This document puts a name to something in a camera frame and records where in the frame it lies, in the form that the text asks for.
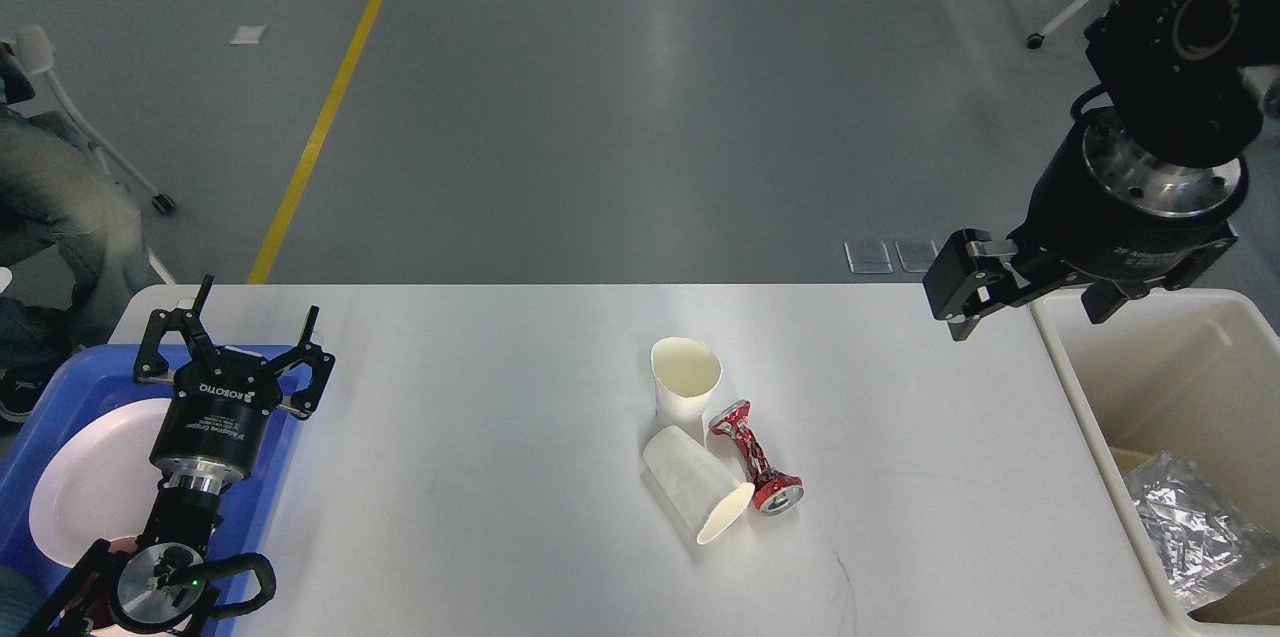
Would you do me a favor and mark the clear floor plate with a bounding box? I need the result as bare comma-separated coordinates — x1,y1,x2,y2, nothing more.
893,239,940,274
844,240,895,274

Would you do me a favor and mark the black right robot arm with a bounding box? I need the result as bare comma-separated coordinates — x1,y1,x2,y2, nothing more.
923,0,1277,342

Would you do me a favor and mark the clear floor plate right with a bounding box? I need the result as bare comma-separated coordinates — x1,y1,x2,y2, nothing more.
893,239,940,274

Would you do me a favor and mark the crushed red soda can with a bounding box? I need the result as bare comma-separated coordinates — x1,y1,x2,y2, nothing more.
707,399,805,517

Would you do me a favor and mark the clear floor plate left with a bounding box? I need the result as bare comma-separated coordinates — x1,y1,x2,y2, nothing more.
844,240,895,274

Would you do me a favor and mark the pink ribbed mug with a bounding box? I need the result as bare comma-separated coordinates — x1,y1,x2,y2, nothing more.
70,537,141,637

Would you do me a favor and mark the grey green mug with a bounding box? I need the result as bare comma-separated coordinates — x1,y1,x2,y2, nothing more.
0,567,47,636

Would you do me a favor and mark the pink plate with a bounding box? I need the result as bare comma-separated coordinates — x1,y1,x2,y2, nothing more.
29,397,170,568

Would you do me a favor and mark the blue plastic tray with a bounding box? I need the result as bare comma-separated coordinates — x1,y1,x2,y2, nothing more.
1,345,300,596

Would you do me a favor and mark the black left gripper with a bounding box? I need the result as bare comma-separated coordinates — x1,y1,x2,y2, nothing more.
131,274,334,486

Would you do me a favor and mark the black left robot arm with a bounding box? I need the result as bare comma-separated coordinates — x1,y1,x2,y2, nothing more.
20,276,335,636

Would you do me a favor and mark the white paper cup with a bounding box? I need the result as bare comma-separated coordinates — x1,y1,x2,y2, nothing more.
641,426,754,545
650,336,724,426

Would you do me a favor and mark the upright white paper cup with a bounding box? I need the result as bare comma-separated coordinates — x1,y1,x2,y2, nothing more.
650,336,724,426

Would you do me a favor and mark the beige plastic bin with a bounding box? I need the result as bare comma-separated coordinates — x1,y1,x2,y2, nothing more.
1030,289,1279,636

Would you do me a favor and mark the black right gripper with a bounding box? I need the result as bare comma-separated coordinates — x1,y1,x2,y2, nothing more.
923,107,1249,342

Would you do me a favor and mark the brown paper sheet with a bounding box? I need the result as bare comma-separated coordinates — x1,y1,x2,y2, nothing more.
1110,446,1277,625

